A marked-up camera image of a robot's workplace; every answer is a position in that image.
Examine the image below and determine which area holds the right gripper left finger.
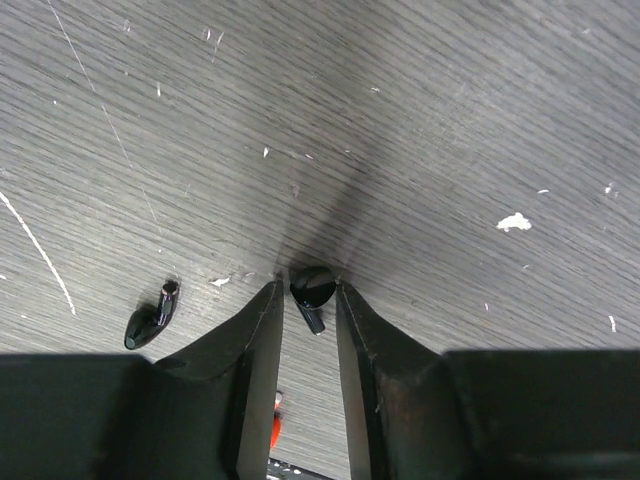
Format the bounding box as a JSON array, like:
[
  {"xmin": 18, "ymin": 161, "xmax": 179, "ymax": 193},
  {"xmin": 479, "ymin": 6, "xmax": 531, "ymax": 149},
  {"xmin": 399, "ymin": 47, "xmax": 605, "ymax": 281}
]
[{"xmin": 1, "ymin": 280, "xmax": 284, "ymax": 479}]

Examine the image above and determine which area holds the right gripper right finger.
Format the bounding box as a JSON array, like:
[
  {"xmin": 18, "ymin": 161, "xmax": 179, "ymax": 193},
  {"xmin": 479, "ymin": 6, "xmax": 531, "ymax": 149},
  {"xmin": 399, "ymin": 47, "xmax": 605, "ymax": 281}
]
[{"xmin": 336, "ymin": 283, "xmax": 639, "ymax": 479}]

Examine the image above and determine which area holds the black earbud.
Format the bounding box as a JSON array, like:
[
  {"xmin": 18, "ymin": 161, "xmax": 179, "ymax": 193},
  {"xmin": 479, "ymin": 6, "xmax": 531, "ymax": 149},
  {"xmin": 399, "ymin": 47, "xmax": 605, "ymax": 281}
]
[
  {"xmin": 290, "ymin": 266, "xmax": 337, "ymax": 335},
  {"xmin": 124, "ymin": 280, "xmax": 180, "ymax": 350}
]

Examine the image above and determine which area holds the orange earbud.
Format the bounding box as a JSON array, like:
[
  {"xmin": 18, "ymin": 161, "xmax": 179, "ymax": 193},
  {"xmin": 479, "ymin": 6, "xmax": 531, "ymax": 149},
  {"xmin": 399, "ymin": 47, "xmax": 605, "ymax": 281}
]
[{"xmin": 270, "ymin": 390, "xmax": 283, "ymax": 450}]

